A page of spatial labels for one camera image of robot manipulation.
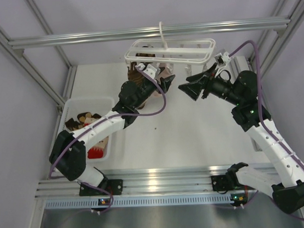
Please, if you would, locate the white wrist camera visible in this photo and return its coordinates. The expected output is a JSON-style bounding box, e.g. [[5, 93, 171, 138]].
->
[[214, 51, 232, 76], [135, 63, 160, 80]]

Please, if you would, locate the white plastic basket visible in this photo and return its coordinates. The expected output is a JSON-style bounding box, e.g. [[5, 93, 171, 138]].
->
[[58, 96, 115, 163]]

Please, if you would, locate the perforated grey cable duct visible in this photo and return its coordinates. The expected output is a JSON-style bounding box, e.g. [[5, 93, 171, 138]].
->
[[45, 193, 245, 210]]

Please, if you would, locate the white plastic clip hanger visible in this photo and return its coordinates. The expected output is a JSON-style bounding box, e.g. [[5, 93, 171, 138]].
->
[[124, 21, 216, 76]]

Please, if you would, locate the brown striped sock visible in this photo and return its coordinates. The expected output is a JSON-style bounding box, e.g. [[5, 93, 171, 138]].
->
[[126, 45, 157, 110]]

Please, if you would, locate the pink beige sock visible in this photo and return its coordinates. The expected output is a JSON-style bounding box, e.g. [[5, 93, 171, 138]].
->
[[151, 63, 175, 98]]

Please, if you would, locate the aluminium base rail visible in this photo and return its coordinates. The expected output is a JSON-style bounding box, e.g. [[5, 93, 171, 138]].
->
[[35, 165, 229, 199]]

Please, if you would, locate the brown argyle sock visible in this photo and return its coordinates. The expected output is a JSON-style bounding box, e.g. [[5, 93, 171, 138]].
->
[[77, 112, 101, 123], [65, 119, 84, 132]]

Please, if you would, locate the purple cable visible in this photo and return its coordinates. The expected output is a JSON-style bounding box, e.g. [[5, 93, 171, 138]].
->
[[228, 38, 304, 224], [44, 64, 170, 180]]

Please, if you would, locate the aluminium top crossbar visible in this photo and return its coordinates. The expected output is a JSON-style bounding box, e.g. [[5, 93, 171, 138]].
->
[[8, 16, 291, 49]]

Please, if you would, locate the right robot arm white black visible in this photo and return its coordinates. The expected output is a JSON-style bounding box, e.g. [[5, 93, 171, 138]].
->
[[178, 64, 304, 214]]

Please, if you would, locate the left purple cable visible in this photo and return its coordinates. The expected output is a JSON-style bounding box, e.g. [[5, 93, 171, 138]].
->
[[44, 64, 170, 180]]

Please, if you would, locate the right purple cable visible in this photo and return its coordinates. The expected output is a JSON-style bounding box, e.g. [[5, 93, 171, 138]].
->
[[228, 38, 304, 224]]

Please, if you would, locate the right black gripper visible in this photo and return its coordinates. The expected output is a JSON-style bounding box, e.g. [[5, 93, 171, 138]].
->
[[178, 61, 243, 108]]

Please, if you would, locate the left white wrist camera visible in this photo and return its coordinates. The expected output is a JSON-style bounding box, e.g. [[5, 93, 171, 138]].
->
[[135, 63, 160, 80]]

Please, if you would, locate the red beige animal sock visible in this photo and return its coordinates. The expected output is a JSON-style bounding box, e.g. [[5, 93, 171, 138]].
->
[[83, 117, 101, 127], [87, 136, 109, 159]]

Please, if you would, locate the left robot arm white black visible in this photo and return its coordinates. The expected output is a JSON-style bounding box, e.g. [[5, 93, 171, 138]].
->
[[49, 75, 175, 195]]

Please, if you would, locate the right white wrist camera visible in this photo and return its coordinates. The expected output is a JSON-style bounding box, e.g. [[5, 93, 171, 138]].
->
[[214, 51, 232, 76]]

